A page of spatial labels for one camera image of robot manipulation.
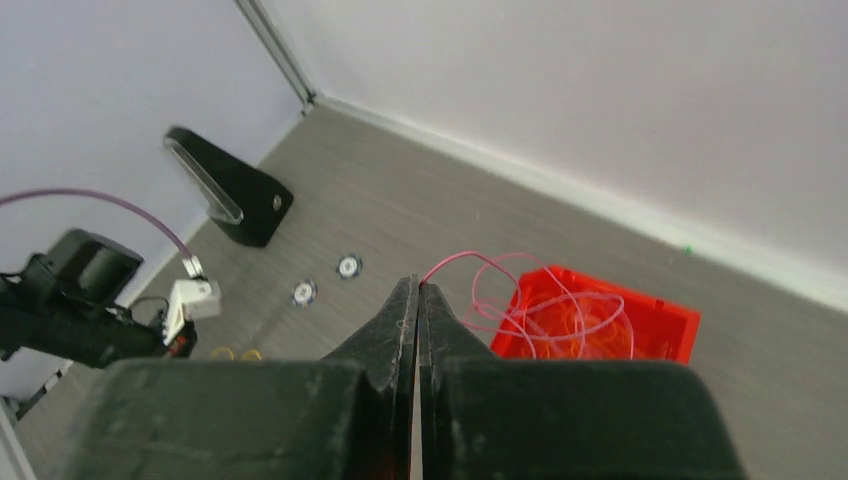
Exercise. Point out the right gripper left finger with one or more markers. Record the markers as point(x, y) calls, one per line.
point(344, 416)

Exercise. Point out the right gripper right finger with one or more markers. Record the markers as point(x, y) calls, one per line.
point(484, 417)

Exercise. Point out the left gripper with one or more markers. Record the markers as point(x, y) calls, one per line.
point(181, 345)

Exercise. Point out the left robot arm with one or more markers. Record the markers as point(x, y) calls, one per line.
point(63, 303)

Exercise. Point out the red compartment bin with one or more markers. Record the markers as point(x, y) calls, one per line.
point(561, 314)

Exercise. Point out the green poker chip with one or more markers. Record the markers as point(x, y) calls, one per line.
point(349, 266)

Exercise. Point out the black metronome box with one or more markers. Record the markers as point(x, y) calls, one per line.
point(247, 204)

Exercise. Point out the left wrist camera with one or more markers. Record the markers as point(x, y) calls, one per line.
point(190, 299)

